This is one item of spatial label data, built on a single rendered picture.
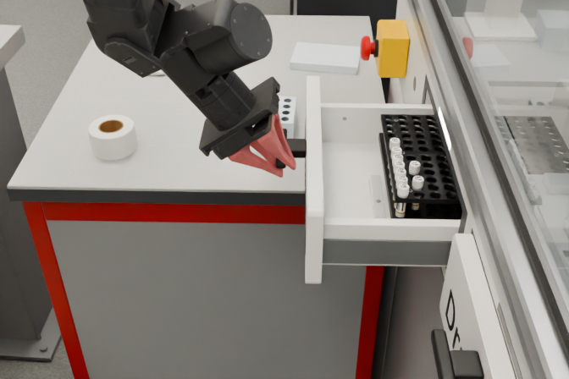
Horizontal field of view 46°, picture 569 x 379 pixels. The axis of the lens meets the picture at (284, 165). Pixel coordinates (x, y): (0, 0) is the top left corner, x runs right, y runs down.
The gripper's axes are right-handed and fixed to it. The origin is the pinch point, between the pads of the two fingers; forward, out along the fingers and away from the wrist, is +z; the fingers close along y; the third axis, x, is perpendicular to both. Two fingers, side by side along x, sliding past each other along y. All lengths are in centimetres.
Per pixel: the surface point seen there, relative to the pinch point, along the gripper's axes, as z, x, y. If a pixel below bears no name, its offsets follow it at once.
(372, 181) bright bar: 10.7, 3.9, 5.9
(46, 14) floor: 0, 243, -154
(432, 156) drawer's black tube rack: 10.4, 2.4, 14.3
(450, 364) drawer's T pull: 7.4, -28.8, 12.5
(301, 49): 11, 55, -6
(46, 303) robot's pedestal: 31, 52, -100
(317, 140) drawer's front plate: 0.0, 1.1, 4.8
